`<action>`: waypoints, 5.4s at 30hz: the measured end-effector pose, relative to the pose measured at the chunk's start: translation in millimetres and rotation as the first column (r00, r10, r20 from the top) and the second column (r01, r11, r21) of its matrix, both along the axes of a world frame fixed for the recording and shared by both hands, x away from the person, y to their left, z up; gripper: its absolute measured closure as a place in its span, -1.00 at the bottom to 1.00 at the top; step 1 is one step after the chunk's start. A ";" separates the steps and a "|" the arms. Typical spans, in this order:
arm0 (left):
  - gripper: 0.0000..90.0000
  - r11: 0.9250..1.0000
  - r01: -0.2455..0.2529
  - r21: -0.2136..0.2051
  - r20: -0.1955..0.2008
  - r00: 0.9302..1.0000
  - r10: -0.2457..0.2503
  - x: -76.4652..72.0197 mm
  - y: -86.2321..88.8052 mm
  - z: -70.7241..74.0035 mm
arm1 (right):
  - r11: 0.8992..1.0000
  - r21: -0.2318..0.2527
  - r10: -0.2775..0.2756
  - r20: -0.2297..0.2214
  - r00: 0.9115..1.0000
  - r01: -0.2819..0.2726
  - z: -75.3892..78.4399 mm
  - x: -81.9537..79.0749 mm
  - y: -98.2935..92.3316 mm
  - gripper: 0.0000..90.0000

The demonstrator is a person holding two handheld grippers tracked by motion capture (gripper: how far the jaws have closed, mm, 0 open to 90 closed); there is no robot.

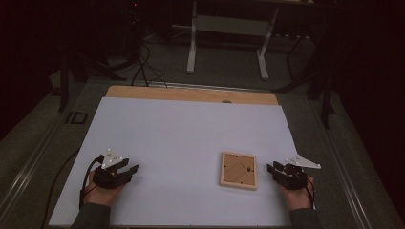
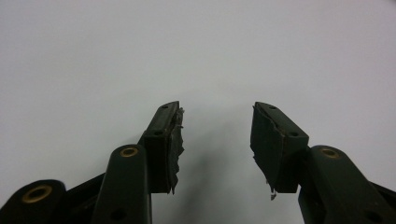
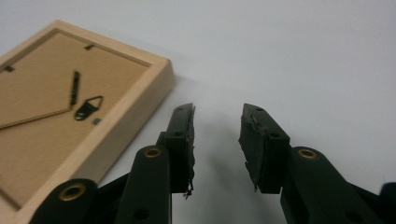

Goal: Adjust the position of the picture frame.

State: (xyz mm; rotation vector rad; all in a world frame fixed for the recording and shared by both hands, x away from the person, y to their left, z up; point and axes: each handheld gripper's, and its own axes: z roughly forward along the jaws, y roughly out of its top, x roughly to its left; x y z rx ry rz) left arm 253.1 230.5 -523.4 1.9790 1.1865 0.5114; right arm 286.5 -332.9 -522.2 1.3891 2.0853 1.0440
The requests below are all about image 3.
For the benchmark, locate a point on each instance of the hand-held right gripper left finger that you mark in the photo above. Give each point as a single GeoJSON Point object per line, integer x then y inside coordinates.
{"type": "Point", "coordinates": [179, 140]}

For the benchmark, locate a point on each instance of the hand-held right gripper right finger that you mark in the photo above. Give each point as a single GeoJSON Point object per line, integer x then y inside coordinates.
{"type": "Point", "coordinates": [264, 149]}

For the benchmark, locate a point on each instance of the wooden block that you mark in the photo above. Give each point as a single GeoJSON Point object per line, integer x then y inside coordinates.
{"type": "Point", "coordinates": [46, 93]}

